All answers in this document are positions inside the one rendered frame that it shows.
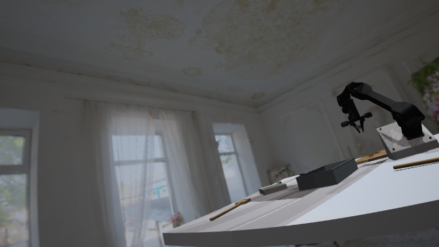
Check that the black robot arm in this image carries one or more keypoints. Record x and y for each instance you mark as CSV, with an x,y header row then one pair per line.
x,y
407,115

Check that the wooden cutting board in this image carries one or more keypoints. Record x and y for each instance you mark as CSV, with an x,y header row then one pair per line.
x,y
372,157

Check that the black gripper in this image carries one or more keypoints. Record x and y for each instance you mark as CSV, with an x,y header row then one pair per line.
x,y
354,115

